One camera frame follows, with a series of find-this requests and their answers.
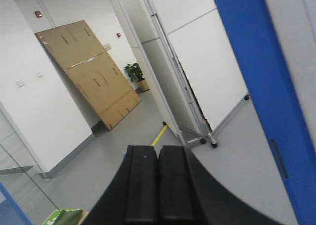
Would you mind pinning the potted green plant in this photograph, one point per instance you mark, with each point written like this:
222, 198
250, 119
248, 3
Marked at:
135, 74

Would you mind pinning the large cardboard box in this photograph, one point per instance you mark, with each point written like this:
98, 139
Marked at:
77, 50

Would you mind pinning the white wall switch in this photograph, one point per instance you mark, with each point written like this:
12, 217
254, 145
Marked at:
20, 83

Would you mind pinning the red fire alarm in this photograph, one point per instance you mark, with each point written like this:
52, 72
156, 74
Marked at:
38, 14

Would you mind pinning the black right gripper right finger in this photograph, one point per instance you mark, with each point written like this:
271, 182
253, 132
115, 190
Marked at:
175, 201

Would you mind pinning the white rolling partition panel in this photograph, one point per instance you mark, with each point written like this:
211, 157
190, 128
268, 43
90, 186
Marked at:
162, 70

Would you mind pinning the white rolling whiteboard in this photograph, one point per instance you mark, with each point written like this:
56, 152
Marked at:
194, 36

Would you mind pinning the blue door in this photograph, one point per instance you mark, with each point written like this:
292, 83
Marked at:
254, 41

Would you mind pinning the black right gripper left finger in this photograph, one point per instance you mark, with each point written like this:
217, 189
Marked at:
142, 196

